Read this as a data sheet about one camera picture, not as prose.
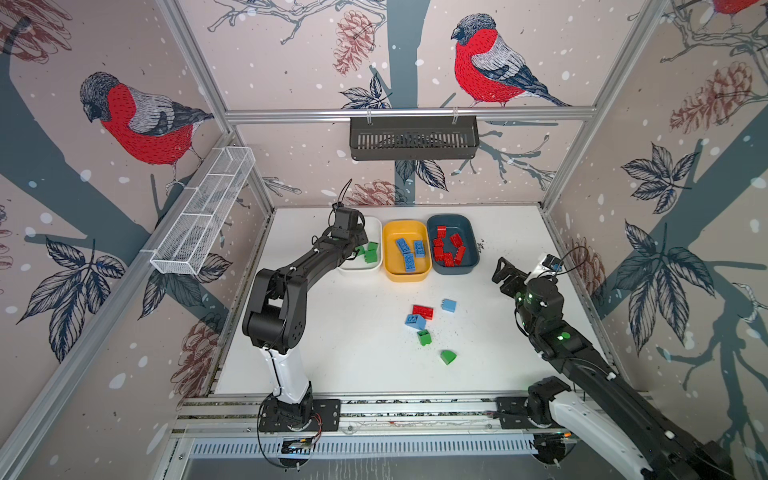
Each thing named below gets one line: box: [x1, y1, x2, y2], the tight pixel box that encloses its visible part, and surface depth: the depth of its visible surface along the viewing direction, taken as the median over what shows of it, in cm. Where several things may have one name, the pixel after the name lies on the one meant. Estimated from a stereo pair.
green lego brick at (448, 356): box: [440, 350, 457, 365], surface depth 84 cm
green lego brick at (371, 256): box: [364, 249, 377, 264], surface depth 105 cm
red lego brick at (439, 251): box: [433, 238, 445, 262], surface depth 106 cm
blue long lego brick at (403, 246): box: [396, 238, 411, 255], surface depth 108 cm
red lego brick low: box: [412, 305, 434, 320], surface depth 92 cm
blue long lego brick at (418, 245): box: [414, 240, 424, 258], surface depth 108 cm
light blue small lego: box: [440, 298, 458, 313], surface depth 96 cm
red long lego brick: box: [443, 246, 467, 267], surface depth 106 cm
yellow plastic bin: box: [383, 219, 432, 283], surface depth 108 cm
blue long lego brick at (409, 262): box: [404, 253, 415, 273], surface depth 102 cm
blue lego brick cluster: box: [404, 314, 426, 330], surface depth 90 cm
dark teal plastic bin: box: [427, 214, 480, 275], surface depth 108 cm
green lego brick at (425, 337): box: [417, 329, 432, 346], surface depth 87 cm
